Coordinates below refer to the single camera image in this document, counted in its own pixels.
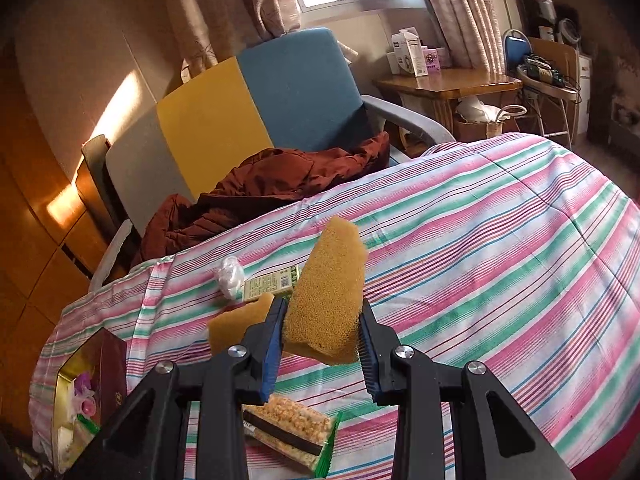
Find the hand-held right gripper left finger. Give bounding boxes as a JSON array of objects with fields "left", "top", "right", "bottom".
[{"left": 65, "top": 297, "right": 288, "bottom": 480}]

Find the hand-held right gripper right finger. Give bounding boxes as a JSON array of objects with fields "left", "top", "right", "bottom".
[{"left": 357, "top": 299, "right": 576, "bottom": 480}]

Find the large yellow sponge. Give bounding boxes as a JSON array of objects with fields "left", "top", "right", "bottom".
[{"left": 282, "top": 217, "right": 368, "bottom": 366}]

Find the gold tin box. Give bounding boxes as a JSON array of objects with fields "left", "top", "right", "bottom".
[{"left": 50, "top": 327, "right": 128, "bottom": 473}]

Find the small yellow sponge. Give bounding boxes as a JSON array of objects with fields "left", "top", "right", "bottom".
[{"left": 207, "top": 294, "right": 276, "bottom": 356}]

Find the green-edged snack bar packet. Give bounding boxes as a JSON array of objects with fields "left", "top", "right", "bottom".
[{"left": 242, "top": 394, "right": 342, "bottom": 478}]

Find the green paper box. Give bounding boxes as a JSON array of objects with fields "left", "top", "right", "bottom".
[{"left": 242, "top": 265, "right": 301, "bottom": 306}]

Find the white plastic wad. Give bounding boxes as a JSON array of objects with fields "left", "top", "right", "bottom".
[{"left": 216, "top": 256, "right": 246, "bottom": 303}]

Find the striped blanket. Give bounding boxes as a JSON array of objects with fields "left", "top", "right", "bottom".
[{"left": 27, "top": 132, "right": 640, "bottom": 480}]

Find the red-brown jacket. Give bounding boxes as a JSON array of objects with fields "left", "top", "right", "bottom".
[{"left": 131, "top": 131, "right": 391, "bottom": 271}]

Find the woven basket bag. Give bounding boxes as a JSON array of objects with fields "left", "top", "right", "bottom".
[{"left": 452, "top": 97, "right": 526, "bottom": 143}]

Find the wooden wardrobe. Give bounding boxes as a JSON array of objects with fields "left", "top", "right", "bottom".
[{"left": 0, "top": 50, "right": 131, "bottom": 451}]

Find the grey yellow blue armchair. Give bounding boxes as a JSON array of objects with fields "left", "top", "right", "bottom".
[{"left": 82, "top": 27, "right": 456, "bottom": 291}]

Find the wooden side table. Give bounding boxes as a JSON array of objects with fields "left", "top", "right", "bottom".
[{"left": 372, "top": 67, "right": 523, "bottom": 143}]

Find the white carton box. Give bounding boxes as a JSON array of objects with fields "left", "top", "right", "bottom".
[{"left": 390, "top": 27, "right": 421, "bottom": 78}]

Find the purple carton box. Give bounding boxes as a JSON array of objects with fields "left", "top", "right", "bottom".
[{"left": 420, "top": 45, "right": 453, "bottom": 77}]

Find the blue folding chair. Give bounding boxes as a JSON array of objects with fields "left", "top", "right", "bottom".
[{"left": 502, "top": 29, "right": 533, "bottom": 78}]

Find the beige patterned curtain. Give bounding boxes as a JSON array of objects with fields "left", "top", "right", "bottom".
[
  {"left": 412, "top": 0, "right": 506, "bottom": 73},
  {"left": 160, "top": 0, "right": 303, "bottom": 78}
]

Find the metal frame table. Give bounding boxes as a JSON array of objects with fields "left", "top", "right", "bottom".
[{"left": 515, "top": 52, "right": 591, "bottom": 151}]

